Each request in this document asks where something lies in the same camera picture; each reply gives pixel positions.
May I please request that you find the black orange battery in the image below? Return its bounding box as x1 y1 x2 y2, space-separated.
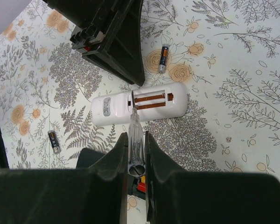
158 44 169 74

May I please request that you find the white remote control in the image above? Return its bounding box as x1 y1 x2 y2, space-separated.
91 83 188 126

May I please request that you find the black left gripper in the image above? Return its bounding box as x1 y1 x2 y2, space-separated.
45 0 145 85

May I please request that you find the red battery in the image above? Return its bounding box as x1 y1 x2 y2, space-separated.
137 182 146 193

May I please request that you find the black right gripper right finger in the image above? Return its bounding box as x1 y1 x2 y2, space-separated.
145 133 280 224

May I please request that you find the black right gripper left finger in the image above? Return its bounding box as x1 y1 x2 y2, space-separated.
0 133 128 224

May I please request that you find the black remote control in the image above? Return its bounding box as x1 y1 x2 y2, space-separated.
76 147 145 199

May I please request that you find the floral patterned table mat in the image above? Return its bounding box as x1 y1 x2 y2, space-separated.
0 0 280 224

